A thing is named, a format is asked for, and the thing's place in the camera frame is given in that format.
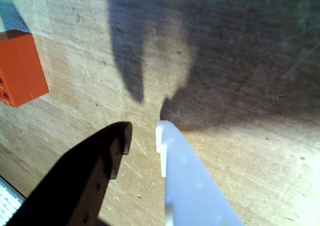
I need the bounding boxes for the white ribbed object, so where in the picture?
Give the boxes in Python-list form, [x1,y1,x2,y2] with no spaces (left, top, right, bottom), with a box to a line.
[0,175,27,226]

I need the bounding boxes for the red lego block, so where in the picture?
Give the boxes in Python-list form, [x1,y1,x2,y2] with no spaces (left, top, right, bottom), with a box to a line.
[0,28,50,109]

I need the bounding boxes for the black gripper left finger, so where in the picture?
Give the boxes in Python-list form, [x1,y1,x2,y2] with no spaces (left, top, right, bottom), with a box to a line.
[6,121,133,226]

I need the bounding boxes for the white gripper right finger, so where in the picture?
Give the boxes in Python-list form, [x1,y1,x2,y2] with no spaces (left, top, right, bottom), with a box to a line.
[155,120,245,226]

